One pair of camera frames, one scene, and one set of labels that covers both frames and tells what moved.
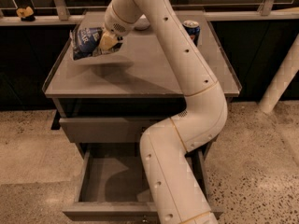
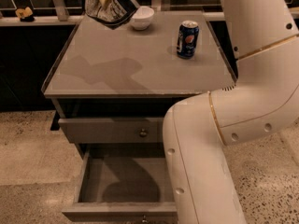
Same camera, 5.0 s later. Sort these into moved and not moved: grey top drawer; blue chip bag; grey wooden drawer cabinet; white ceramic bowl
Moved: blue chip bag
Not moved: grey top drawer; white ceramic bowl; grey wooden drawer cabinet
